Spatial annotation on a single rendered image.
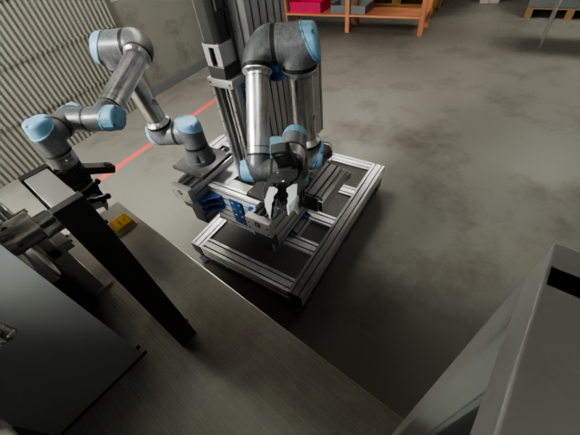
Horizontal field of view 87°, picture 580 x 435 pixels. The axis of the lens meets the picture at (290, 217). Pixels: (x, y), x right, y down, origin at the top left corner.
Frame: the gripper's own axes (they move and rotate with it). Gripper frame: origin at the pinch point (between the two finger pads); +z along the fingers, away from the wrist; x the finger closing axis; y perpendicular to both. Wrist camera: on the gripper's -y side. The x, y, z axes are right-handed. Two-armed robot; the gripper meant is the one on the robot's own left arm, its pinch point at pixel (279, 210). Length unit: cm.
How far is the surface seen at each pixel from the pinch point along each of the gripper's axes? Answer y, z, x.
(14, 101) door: 19, -205, 302
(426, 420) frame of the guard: -6.1, 40.2, -23.6
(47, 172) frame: -25.1, 10.3, 34.4
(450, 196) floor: 136, -135, -82
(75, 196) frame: -23.8, 16.7, 24.6
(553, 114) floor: 152, -248, -200
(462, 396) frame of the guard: -17, 40, -25
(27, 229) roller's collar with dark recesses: -17.4, 16.2, 42.4
